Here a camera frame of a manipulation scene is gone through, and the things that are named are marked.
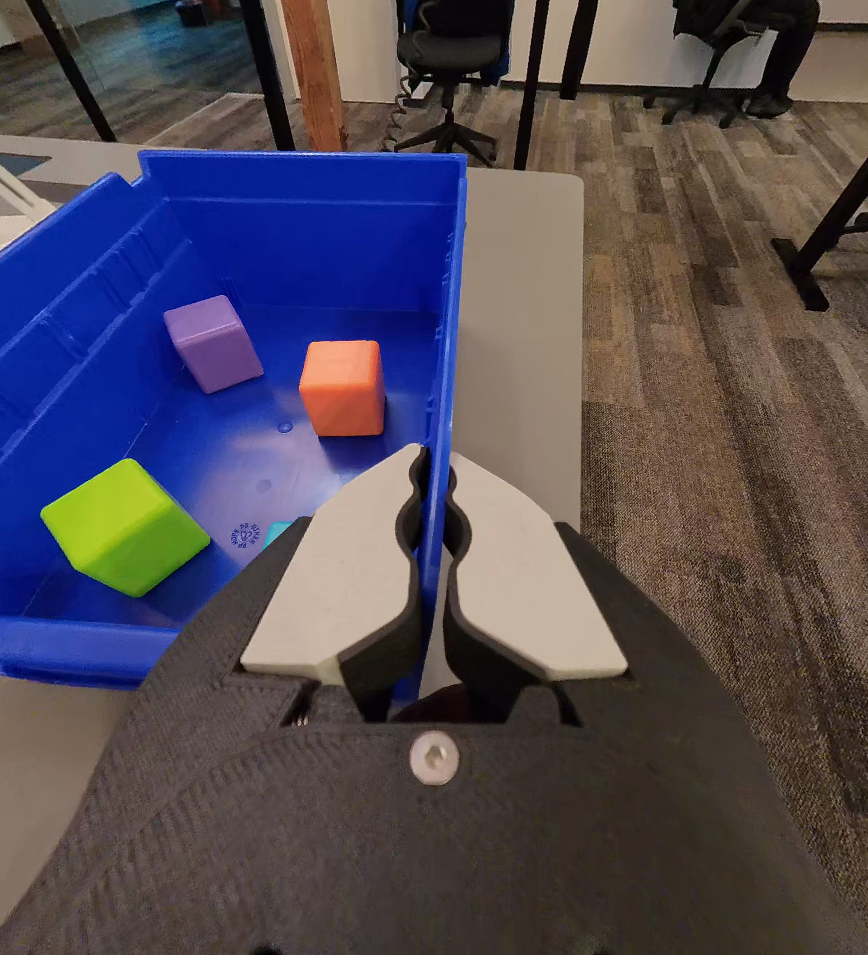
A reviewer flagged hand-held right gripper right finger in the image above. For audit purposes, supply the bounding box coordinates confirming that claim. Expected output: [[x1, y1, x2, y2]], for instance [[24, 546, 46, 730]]
[[441, 452, 629, 725]]

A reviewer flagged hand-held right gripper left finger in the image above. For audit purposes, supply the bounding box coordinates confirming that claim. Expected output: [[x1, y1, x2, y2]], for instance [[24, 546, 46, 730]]
[[240, 442, 431, 723]]

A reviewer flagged orange cube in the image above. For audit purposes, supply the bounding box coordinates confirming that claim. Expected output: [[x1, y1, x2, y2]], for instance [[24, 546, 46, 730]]
[[298, 340, 387, 438]]

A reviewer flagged green cube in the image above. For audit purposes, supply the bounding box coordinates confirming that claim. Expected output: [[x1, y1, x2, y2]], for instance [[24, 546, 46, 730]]
[[40, 458, 212, 598]]

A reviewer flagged purple cube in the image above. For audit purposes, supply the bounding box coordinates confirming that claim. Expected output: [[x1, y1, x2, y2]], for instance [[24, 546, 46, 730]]
[[163, 294, 265, 395]]

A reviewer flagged blue plastic bin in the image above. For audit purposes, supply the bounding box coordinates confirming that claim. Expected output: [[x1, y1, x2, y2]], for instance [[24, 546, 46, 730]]
[[0, 149, 469, 702]]

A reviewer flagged grey desk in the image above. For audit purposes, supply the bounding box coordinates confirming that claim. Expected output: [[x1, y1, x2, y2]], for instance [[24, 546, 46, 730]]
[[0, 130, 586, 955]]

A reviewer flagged wooden top office desk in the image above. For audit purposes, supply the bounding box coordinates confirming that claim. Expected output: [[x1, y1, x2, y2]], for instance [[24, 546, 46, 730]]
[[515, 0, 601, 171]]

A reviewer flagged black table leg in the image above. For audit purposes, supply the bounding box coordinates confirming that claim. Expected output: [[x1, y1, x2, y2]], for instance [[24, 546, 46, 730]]
[[771, 97, 868, 313]]

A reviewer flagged white stand with wooden board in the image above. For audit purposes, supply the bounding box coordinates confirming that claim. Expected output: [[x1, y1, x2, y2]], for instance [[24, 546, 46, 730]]
[[0, 133, 56, 279]]

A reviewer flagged black office chair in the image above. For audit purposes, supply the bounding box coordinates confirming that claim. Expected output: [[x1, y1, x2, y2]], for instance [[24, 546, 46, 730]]
[[393, 0, 517, 169]]

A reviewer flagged black coiled cable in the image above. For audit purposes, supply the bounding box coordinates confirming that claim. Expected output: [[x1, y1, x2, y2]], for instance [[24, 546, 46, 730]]
[[380, 75, 414, 155]]

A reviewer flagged wooden post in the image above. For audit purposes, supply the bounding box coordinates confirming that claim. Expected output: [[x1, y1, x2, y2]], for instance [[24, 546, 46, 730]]
[[281, 0, 349, 154]]

